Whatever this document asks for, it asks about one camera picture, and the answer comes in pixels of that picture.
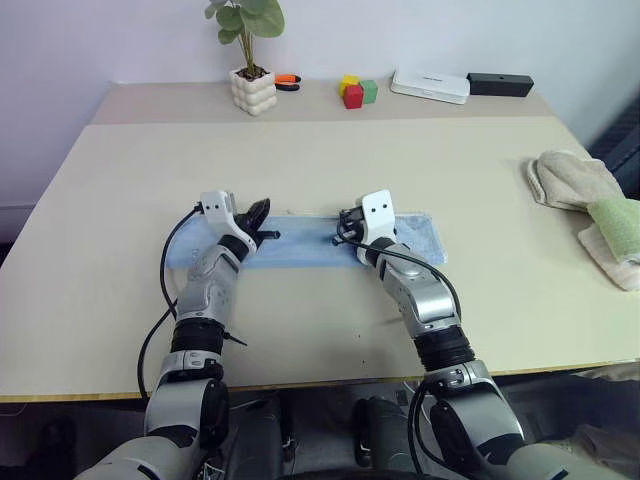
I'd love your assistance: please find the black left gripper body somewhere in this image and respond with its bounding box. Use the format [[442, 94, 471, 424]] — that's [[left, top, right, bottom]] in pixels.
[[232, 211, 263, 248]]

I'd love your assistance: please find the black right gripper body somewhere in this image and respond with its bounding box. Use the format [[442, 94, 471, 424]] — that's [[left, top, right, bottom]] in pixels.
[[338, 204, 369, 246]]

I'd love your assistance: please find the blue towel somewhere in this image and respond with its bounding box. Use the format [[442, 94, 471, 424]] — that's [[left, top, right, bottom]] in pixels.
[[165, 211, 449, 271]]

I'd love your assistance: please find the beige folded towel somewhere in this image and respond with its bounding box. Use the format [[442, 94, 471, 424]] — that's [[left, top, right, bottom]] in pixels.
[[524, 148, 627, 212]]

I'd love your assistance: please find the cream folded towel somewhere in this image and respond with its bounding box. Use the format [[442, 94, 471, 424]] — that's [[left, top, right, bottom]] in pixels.
[[576, 219, 640, 293]]

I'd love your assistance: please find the green folded towel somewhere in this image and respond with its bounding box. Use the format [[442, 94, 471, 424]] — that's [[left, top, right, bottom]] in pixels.
[[586, 197, 640, 265]]

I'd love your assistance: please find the white bubbly plant pot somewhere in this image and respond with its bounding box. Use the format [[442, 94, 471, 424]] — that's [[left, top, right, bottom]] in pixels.
[[228, 65, 279, 118]]

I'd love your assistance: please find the red cube block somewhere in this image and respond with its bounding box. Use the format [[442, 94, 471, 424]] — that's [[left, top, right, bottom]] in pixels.
[[342, 83, 366, 111]]

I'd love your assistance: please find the white flat box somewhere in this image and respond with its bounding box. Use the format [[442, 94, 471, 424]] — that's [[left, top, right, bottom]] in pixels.
[[389, 68, 472, 106]]

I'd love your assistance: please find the green leafy plant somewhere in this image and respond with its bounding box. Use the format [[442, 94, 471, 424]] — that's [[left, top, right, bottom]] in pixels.
[[203, 0, 287, 76]]

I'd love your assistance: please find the dark rounded shape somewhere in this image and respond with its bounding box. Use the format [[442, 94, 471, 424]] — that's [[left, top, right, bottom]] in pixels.
[[352, 394, 419, 470]]

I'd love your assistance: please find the black rectangular box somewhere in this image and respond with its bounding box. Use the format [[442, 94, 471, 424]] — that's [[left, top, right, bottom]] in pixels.
[[466, 72, 534, 98]]

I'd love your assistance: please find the black chair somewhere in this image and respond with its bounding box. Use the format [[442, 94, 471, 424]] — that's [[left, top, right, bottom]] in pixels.
[[585, 93, 640, 202]]

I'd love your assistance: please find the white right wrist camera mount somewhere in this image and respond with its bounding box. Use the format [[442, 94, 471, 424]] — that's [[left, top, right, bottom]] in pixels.
[[360, 189, 400, 247]]

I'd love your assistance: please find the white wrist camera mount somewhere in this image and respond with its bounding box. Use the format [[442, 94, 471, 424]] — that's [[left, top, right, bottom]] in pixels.
[[360, 189, 400, 247], [199, 189, 239, 237]]

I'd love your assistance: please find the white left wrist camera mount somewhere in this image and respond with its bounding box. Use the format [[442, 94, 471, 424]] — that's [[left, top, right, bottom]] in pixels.
[[199, 189, 239, 237]]

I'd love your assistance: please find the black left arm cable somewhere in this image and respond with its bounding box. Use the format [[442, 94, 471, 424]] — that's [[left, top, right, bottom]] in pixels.
[[136, 200, 204, 400]]

